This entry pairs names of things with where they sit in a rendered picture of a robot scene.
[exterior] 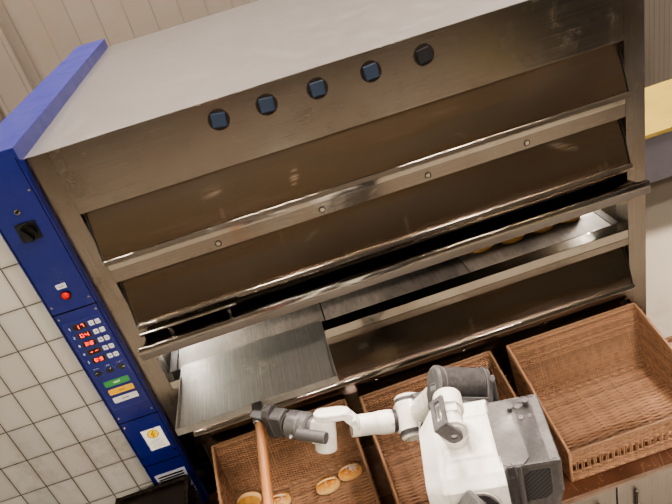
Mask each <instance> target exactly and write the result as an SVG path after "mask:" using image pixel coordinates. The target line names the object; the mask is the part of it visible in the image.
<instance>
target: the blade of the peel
mask: <svg viewBox="0 0 672 504"><path fill-rule="evenodd" d="M338 382H339V379H338V376H337V373H336V369H335V366H334V362H333V359H332V356H331V352H330V349H329V346H328V342H327V339H326V335H325V332H324V329H323V325H322V322H321V320H319V321H316V322H313V323H310V324H307V325H304V326H301V327H298V328H295V329H292V330H289V331H286V332H283V333H280V334H277V335H274V336H271V337H268V338H265V339H262V340H259V341H256V342H253V343H250V344H247V345H244V346H241V347H238V348H235V349H232V350H229V351H226V352H223V353H220V354H217V355H214V356H211V357H208V358H205V359H202V360H199V361H196V362H193V363H190V364H187V365H184V366H181V375H180V385H179V395H178V405H177V415H176V425H175V431H176V433H177V435H178V436H180V435H183V434H186V433H189V432H192V431H195V430H198V429H201V428H204V427H207V426H210V425H213V424H216V423H219V422H222V421H225V420H228V419H231V418H234V417H237V416H239V415H242V414H245V413H248V412H251V411H252V407H251V404H252V403H254V402H257V401H261V402H262V404H263V406H264V405H265V403H268V404H275V403H278V402H281V401H284V400H287V399H290V398H293V397H296V396H299V395H302V394H305V393H308V392H311V391H314V390H317V389H320V388H323V387H326V386H329V385H332V384H335V383H338Z"/></svg>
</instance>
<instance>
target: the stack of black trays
mask: <svg viewBox="0 0 672 504"><path fill-rule="evenodd" d="M115 504H202V499H201V500H200V495H198V491H196V488H194V484H192V485H191V479H190V476H189V475H186V476H183V477H180V478H177V479H174V480H171V481H168V482H165V483H162V484H159V485H156V486H153V487H150V488H147V489H144V490H141V491H138V492H135V493H132V494H129V495H126V496H123V497H120V498H117V499H116V501H115Z"/></svg>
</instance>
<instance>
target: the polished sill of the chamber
mask: <svg viewBox="0 0 672 504"><path fill-rule="evenodd" d="M626 238H628V229H627V228H626V227H624V226H623V225H621V224H620V223H617V224H614V225H611V226H608V227H605V228H602V229H599V230H596V231H593V232H590V233H587V234H584V235H581V236H578V237H575V238H572V239H569V240H566V241H563V242H560V243H557V244H554V245H551V246H548V247H545V248H542V249H539V250H536V251H533V252H530V253H527V254H524V255H521V256H518V257H515V258H512V259H509V260H506V261H503V262H500V263H497V264H494V265H491V266H488V267H485V268H482V269H479V270H476V271H473V272H470V273H467V274H464V275H461V276H458V277H455V278H452V279H449V280H446V281H443V282H440V283H437V284H434V285H431V286H428V287H425V288H422V289H419V290H416V291H413V292H410V293H407V294H404V295H401V296H398V297H395V298H392V299H389V300H386V301H383V302H380V303H377V304H374V305H371V306H368V307H365V308H362V309H359V310H356V311H353V312H350V313H347V314H344V315H341V316H338V317H335V318H332V319H329V320H326V321H323V322H322V325H323V329H324V332H325V335H326V339H328V338H331V337H334V336H337V335H340V334H343V333H346V332H349V331H352V330H355V329H358V328H361V327H364V326H367V325H370V324H373V323H376V322H379V321H382V320H385V319H388V318H391V317H393V316H396V315H399V314H402V313H405V312H408V311H411V310H414V309H417V308H420V307H423V306H426V305H429V304H432V303H435V302H438V301H441V300H444V299H447V298H450V297H453V296H456V295H459V294H462V293H465V292H468V291H471V290H474V289H477V288H480V287H483V286H486V285H489V284H492V283H495V282H498V281H501V280H504V279H507V278H510V277H513V276H516V275H519V274H522V273H525V272H528V271H531V270H534V269H537V268H540V267H543V266H546V265H549V264H552V263H555V262H558V261H561V260H564V259H567V258H570V257H573V256H576V255H579V254H582V253H585V252H588V251H591V250H593V249H596V248H599V247H602V246H605V245H608V244H611V243H614V242H617V241H620V240H623V239H626ZM180 375H181V369H179V370H176V371H173V372H170V380H169V383H170V385H171V387H172V389H173V390H176V389H179V385H180Z"/></svg>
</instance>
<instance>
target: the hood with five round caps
mask: <svg viewBox="0 0 672 504"><path fill-rule="evenodd" d="M623 40H624V27H623V0H529V1H526V2H523V3H519V4H516V5H513V6H510V7H507V8H504V9H500V10H497V11H494V12H491V13H488V14H485V15H481V16H478V17H475V18H472V19H469V20H465V21H462V22H459V23H456V24H453V25H450V26H446V27H443V28H440V29H437V30H434V31H431V32H427V33H424V34H421V35H418V36H415V37H412V38H408V39H405V40H402V41H399V42H396V43H393V44H389V45H386V46H383V47H380V48H377V49H374V50H370V51H367V52H364V53H361V54H358V55H355V56H351V57H348V58H345V59H342V60H339V61H336V62H332V63H329V64H326V65H323V66H320V67H317V68H313V69H310V70H307V71H304V72H301V73H298V74H294V75H291V76H288V77H285V78H282V79H279V80H275V81H272V82H269V83H266V84H263V85H259V86H256V87H253V88H250V89H247V90H244V91H240V92H237V93H234V94H231V95H228V96H225V97H221V98H218V99H215V100H212V101H209V102H206V103H202V104H199V105H196V106H193V107H190V108H187V109H183V110H180V111H177V112H174V113H171V114H168V115H164V116H161V117H158V118H155V119H152V120H149V121H145V122H142V123H139V124H136V125H133V126H130V127H126V128H123V129H120V130H117V131H114V132H111V133H107V134H104V135H101V136H98V137H95V138H92V139H88V140H85V141H82V142H79V143H76V144H73V145H69V146H66V147H63V148H60V149H57V150H53V151H50V152H48V154H49V156H50V158H51V160H52V162H53V164H54V166H55V168H56V170H57V171H58V173H59V175H60V177H61V179H62V181H63V183H64V185H65V187H66V188H67V190H68V192H69V194H70V196H71V198H72V200H73V202H74V204H75V205H76V207H77V209H78V211H79V213H80V214H83V213H86V212H89V211H92V210H96V209H99V208H102V207H105V206H108V205H111V204H114V203H117V202H121V201H124V200H127V199H130V198H133V197H136V196H139V195H142V194H145V193H149V192H152V191H155V190H158V189H161V188H164V187H167V186H170V185H174V184H177V183H180V182H183V181H186V180H189V179H192V178H195V177H199V176H202V175H205V174H208V173H211V172H214V171H217V170H220V169H223V168H227V167H230V166H233V165H236V164H239V163H242V162H245V161H248V160H252V159H255V158H258V157H261V156H264V155H267V154H270V153H273V152H277V151H280V150H283V149H286V148H289V147H292V146H295V145H298V144H301V143H305V142H308V141H311V140H314V139H317V138H320V137H323V136H326V135H330V134H333V133H336V132H339V131H342V130H345V129H348V128H351V127H354V126H358V125H361V124H364V123H367V122H370V121H373V120H376V119H379V118H383V117H386V116H389V115H392V114H395V113H398V112H401V111H404V110H408V109H411V108H414V107H417V106H420V105H423V104H426V103H429V102H432V101H436V100H439V99H442V98H445V97H448V96H451V95H454V94H457V93H461V92H464V91H467V90H470V89H473V88H476V87H479V86H482V85H485V84H489V83H492V82H495V81H498V80H501V79H504V78H507V77H510V76H514V75H517V74H520V73H523V72H526V71H529V70H532V69H535V68H539V67H542V66H545V65H548V64H551V63H554V62H557V61H560V60H563V59H567V58H570V57H573V56H576V55H579V54H582V53H585V52H588V51H592V50H595V49H598V48H601V47H604V46H607V45H610V44H613V43H617V42H620V41H623Z"/></svg>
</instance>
